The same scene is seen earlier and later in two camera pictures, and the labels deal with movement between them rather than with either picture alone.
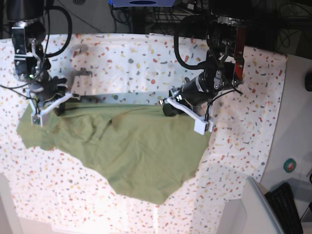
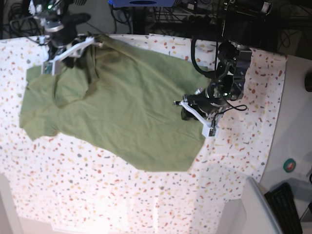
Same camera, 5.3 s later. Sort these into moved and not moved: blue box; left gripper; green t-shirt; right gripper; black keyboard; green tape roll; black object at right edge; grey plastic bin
Moved: green t-shirt; left gripper; right gripper
Not moved: black object at right edge; blue box; grey plastic bin; green tape roll; black keyboard
